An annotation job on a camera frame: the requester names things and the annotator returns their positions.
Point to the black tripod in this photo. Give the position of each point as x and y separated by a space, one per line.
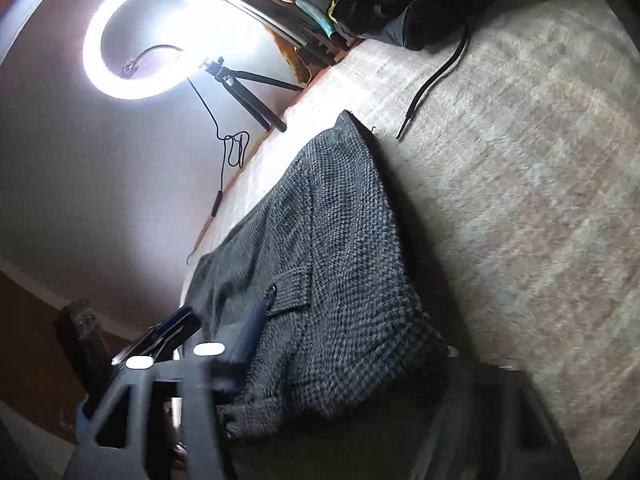
245 95

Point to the teal curved object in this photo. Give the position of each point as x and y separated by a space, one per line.
320 17

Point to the grey checked pants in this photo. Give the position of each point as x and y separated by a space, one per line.
340 260

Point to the black gooseneck phone holder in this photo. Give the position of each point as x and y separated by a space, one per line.
150 52

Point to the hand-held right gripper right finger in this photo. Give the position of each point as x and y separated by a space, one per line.
480 390

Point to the beige patterned blanket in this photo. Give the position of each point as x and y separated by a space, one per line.
525 210

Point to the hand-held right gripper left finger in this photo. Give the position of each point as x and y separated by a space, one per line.
252 325

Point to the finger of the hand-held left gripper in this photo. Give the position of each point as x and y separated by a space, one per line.
176 324

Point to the black bag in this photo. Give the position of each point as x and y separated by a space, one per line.
425 0

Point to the dark furniture piece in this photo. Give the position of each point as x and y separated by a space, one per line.
85 345

